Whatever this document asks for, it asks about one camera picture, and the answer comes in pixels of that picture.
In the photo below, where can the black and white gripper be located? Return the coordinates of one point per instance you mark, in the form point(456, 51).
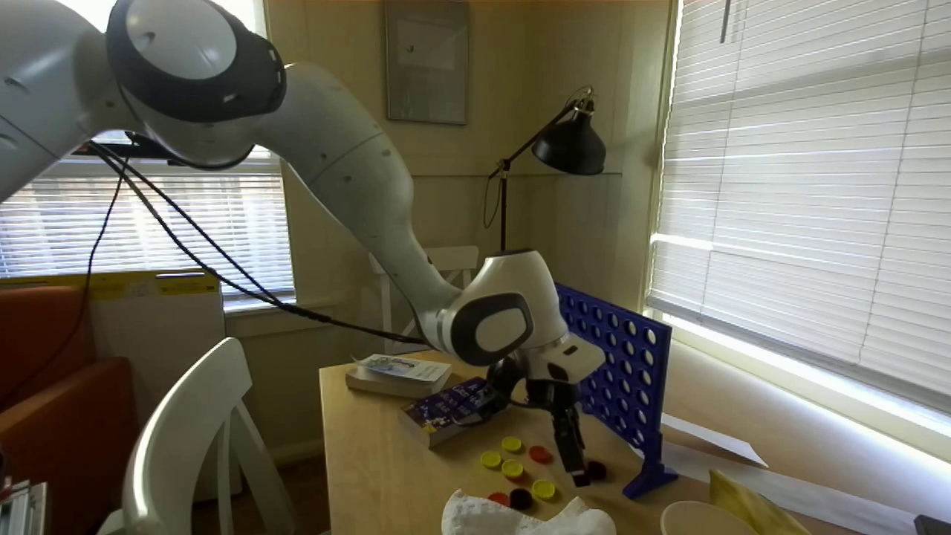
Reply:
point(548, 381)

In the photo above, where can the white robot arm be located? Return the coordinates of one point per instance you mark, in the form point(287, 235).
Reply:
point(190, 79)

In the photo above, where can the yellow disc lower right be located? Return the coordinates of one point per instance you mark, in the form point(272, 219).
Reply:
point(511, 443)

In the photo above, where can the yellow disc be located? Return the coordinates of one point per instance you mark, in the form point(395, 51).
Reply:
point(545, 491)
point(511, 443)
point(511, 472)
point(492, 458)

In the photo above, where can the black disc lower left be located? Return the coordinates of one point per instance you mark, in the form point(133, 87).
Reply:
point(588, 475)

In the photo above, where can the blue connect four grid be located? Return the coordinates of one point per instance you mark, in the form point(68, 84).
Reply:
point(628, 390)

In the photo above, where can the yellow disc middle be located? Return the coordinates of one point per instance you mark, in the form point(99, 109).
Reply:
point(511, 472)

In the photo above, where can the yellow disc left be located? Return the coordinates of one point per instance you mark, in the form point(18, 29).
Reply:
point(545, 491)

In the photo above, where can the black disc by cloth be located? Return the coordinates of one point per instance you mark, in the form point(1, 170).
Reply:
point(520, 500)

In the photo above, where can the orange disc by cloth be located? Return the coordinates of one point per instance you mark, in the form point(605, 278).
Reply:
point(499, 498)

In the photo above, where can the white paper sheet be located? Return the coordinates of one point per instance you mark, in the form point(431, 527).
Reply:
point(712, 449)

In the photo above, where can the white crumpled cloth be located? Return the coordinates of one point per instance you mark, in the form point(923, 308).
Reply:
point(478, 515)

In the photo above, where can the black desk lamp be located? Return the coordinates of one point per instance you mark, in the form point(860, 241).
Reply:
point(566, 143)

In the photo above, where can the orange sofa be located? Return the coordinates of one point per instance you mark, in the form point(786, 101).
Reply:
point(67, 414)

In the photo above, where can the framed wall picture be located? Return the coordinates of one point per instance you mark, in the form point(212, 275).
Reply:
point(425, 61)

